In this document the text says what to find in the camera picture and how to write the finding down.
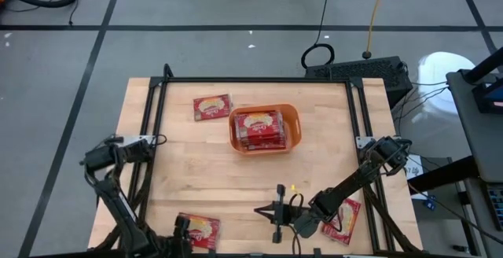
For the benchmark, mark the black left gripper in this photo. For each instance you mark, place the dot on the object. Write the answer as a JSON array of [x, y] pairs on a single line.
[[165, 246]]

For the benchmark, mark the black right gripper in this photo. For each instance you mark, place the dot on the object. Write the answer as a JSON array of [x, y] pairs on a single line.
[[302, 218]]

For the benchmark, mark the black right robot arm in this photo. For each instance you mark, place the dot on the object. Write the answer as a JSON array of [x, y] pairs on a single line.
[[353, 181]]

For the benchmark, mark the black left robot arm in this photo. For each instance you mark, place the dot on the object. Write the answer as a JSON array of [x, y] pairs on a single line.
[[118, 207]]

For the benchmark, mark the orange plastic basket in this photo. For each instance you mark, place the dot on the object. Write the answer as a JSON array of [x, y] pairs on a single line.
[[292, 132]]

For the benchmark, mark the white paper sheet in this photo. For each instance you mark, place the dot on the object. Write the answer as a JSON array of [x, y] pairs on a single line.
[[413, 167]]

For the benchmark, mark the small blue object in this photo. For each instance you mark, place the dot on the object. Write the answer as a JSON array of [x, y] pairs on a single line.
[[430, 203]]

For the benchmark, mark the black desk base beam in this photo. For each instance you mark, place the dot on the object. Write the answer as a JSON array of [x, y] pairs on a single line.
[[444, 171]]

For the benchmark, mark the grey side desk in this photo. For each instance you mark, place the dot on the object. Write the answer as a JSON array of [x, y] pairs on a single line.
[[471, 140]]

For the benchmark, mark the black keyboard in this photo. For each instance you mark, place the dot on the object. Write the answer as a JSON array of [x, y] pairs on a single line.
[[497, 207]]

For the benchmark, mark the black device blue screen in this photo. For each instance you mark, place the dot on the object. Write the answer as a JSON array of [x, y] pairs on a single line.
[[487, 100]]

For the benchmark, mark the black monitor pole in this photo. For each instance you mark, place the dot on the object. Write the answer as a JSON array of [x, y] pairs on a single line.
[[485, 67]]

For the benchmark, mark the black frame clip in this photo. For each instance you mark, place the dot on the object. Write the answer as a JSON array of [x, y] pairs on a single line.
[[316, 252], [212, 252]]

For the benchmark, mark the silver aluminium bracket bar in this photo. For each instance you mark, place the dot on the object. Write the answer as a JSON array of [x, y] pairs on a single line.
[[355, 256]]

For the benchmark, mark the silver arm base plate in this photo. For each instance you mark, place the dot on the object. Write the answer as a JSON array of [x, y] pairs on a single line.
[[135, 137], [361, 142]]

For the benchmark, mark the black aluminium table frame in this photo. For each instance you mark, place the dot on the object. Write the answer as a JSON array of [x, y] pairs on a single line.
[[255, 80]]

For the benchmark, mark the black corner bracket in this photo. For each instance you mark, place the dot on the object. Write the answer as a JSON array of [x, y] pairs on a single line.
[[167, 71]]

